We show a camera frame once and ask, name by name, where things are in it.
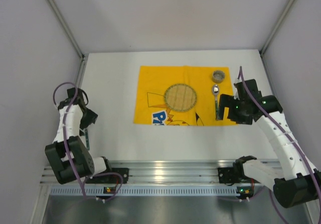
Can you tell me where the spoon with green handle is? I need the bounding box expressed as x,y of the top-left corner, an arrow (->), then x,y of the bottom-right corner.
212,84 -> 219,120

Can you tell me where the fork with green handle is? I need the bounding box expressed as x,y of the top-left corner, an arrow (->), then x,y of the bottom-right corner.
84,129 -> 90,150

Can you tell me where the round woven bamboo plate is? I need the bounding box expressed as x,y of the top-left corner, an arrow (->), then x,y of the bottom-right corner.
164,83 -> 197,112

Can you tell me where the yellow cartoon placemat cloth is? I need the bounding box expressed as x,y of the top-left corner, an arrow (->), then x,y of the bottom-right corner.
133,66 -> 234,127

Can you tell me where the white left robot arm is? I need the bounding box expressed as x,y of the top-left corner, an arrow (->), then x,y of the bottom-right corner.
45,87 -> 112,184

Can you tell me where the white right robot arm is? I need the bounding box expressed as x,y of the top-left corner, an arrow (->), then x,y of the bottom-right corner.
217,79 -> 320,208

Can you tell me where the aluminium mounting rail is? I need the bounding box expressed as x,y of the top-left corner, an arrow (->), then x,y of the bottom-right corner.
40,159 -> 286,184

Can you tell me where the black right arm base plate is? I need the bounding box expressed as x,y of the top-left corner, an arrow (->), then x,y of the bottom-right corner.
217,167 -> 251,186

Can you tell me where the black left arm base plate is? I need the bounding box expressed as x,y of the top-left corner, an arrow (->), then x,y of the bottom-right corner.
85,168 -> 129,184

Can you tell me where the perforated grey cable duct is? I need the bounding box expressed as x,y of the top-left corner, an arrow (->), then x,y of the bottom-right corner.
50,185 -> 254,196

